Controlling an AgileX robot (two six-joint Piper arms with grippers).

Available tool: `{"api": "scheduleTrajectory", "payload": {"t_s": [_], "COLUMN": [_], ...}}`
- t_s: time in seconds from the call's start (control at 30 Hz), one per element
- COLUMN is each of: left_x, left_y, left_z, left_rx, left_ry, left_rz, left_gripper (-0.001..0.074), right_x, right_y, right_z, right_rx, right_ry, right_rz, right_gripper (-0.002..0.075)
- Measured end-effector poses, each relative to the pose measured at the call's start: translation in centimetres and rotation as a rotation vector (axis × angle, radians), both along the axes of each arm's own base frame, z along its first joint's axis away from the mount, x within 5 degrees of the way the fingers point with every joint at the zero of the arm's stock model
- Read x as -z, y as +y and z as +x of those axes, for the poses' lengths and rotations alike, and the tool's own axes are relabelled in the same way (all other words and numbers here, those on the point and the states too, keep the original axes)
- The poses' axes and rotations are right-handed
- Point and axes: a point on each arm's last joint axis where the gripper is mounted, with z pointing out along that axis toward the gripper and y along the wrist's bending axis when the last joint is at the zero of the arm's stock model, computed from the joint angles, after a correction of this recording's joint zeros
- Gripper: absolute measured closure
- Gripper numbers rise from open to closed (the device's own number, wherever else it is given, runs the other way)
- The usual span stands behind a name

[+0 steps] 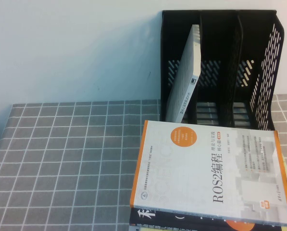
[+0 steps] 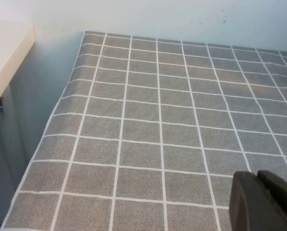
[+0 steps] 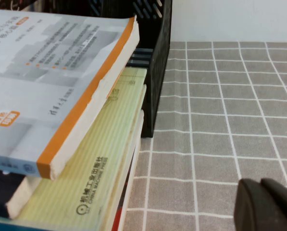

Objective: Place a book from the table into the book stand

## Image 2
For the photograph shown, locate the small metal bracket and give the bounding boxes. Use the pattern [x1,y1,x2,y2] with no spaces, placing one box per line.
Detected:
[0,96,6,121]

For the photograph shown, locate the grey white-checked tablecloth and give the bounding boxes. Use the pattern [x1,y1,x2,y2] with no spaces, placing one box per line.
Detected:
[0,30,287,231]

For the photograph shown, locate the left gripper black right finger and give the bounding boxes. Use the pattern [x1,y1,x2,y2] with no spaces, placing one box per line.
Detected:
[257,169,287,231]

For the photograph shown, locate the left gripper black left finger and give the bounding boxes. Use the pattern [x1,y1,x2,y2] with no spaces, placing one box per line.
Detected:
[229,170,287,231]

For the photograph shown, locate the cream side table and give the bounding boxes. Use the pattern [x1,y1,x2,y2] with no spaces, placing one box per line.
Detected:
[0,18,36,114]

